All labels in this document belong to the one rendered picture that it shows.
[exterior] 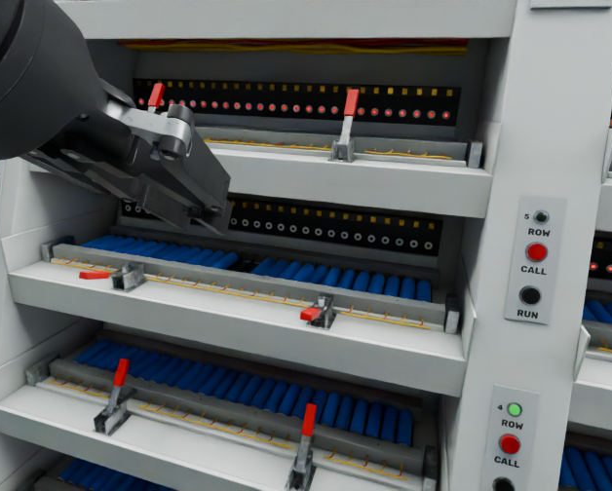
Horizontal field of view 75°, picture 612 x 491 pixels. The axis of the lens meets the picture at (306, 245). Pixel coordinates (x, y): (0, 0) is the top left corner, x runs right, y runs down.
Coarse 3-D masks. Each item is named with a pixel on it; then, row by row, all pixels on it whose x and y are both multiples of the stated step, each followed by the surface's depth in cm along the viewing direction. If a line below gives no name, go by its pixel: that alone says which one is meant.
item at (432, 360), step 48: (0, 240) 54; (48, 240) 61; (240, 240) 66; (288, 240) 63; (48, 288) 54; (96, 288) 52; (144, 288) 53; (192, 288) 53; (192, 336) 50; (240, 336) 48; (288, 336) 46; (336, 336) 44; (384, 336) 44; (432, 336) 45; (432, 384) 42
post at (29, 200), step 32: (96, 64) 66; (128, 64) 73; (32, 192) 58; (64, 192) 63; (0, 224) 56; (32, 224) 59; (0, 256) 56; (0, 288) 56; (0, 320) 56; (32, 320) 61; (64, 320) 66; (96, 320) 73; (0, 352) 56; (0, 448) 58; (32, 448) 64; (0, 480) 59
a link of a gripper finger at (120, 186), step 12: (48, 144) 20; (36, 156) 21; (48, 156) 21; (60, 156) 21; (60, 168) 23; (72, 168) 23; (84, 168) 24; (96, 168) 25; (96, 180) 26; (108, 180) 26; (120, 180) 28; (120, 192) 28; (132, 192) 29
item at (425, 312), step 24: (96, 264) 57; (120, 264) 57; (144, 264) 56; (168, 264) 55; (192, 264) 55; (240, 288) 52; (264, 288) 51; (288, 288) 50; (312, 288) 49; (336, 288) 50; (384, 312) 47; (408, 312) 46; (432, 312) 46
